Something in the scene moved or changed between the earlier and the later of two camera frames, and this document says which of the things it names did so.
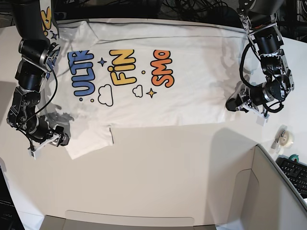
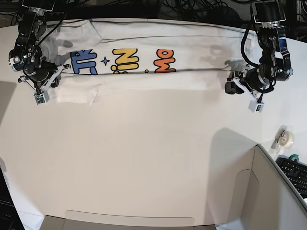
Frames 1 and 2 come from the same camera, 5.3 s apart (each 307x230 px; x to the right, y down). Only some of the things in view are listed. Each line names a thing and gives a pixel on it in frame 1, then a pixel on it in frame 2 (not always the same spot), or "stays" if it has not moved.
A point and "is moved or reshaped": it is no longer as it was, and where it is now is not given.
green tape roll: x=294 y=156 stays
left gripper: x=41 y=134 to x=40 y=74
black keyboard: x=296 y=171 stays
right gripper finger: x=231 y=104 to x=231 y=88
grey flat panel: x=6 y=91 stays
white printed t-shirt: x=112 y=73 is moved or reshaped
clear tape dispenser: x=283 y=139 stays
